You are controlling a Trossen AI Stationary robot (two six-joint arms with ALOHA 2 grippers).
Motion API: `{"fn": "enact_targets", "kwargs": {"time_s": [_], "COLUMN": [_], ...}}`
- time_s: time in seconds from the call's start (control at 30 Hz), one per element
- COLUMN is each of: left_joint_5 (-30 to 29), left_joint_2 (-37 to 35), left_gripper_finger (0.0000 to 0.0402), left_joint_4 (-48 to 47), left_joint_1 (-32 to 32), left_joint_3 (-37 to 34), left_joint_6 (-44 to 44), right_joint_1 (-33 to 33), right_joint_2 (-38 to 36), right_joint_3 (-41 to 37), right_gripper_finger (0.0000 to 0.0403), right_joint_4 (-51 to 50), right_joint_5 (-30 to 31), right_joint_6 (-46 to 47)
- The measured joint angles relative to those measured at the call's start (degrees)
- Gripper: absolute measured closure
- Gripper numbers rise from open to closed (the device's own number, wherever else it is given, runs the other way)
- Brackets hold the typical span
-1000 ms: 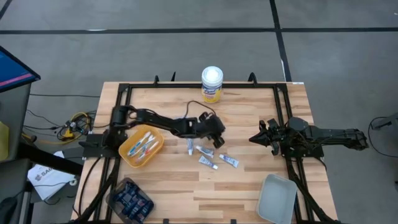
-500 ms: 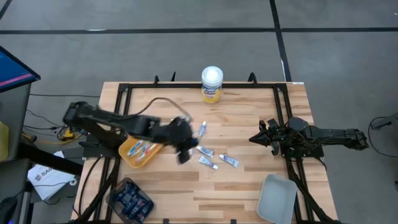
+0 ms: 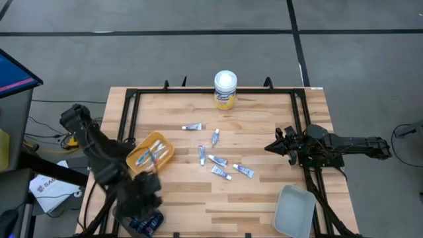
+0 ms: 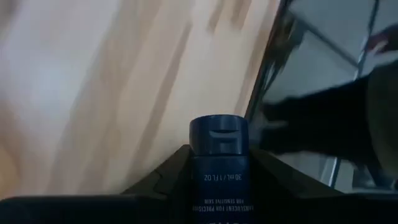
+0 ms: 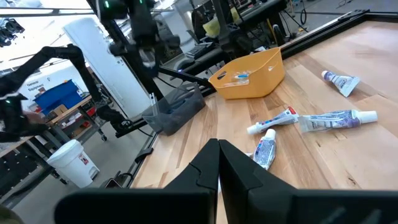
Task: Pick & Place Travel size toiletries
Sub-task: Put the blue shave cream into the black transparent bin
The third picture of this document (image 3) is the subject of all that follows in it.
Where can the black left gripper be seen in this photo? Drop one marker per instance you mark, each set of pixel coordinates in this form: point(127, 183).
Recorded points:
point(138, 195)

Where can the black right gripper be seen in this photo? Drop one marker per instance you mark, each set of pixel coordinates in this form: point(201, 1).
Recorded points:
point(297, 143)

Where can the dark blue travel tube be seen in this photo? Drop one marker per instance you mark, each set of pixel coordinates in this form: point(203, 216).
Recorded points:
point(136, 224)
point(145, 229)
point(155, 221)

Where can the white travel toothpaste tube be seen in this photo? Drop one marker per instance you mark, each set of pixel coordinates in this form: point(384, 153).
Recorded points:
point(219, 172)
point(218, 161)
point(215, 139)
point(244, 171)
point(193, 127)
point(202, 153)

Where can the blue white toothbrush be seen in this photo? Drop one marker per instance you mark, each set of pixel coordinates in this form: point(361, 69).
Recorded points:
point(148, 152)
point(158, 150)

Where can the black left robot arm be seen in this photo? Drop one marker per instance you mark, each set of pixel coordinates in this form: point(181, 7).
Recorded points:
point(92, 142)

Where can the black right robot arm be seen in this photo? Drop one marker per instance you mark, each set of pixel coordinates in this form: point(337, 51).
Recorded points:
point(357, 145)

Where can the red white wrapped toothbrush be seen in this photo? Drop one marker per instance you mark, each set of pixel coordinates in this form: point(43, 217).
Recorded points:
point(160, 158)

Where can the yellow plastic tray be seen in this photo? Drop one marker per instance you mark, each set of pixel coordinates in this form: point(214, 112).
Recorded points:
point(148, 137)

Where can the light grey plastic tray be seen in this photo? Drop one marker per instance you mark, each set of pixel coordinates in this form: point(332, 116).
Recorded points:
point(294, 211)

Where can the yellow Lysol wipes canister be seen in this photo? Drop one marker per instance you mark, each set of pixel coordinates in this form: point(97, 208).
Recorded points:
point(225, 82)

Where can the white printed bag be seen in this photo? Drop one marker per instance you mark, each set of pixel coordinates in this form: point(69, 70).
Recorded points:
point(49, 191)

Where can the black desk leg bar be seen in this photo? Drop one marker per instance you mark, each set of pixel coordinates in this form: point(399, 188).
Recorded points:
point(53, 169)

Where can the black computer mouse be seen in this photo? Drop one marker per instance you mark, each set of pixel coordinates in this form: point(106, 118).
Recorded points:
point(8, 224)

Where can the grey floor device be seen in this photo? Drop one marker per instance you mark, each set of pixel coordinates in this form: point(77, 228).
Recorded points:
point(413, 129)

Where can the yellow sheet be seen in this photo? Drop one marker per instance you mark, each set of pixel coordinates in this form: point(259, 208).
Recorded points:
point(4, 152)

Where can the blue screen monitor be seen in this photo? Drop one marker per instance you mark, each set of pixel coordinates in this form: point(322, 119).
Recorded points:
point(13, 76)

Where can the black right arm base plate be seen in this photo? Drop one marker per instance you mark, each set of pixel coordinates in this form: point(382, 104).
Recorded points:
point(333, 162)

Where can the black curved frame hook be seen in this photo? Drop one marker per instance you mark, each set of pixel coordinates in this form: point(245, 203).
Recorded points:
point(268, 78)
point(166, 85)
point(184, 82)

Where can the black metal table frame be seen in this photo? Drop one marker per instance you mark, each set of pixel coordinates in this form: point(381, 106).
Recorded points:
point(165, 91)

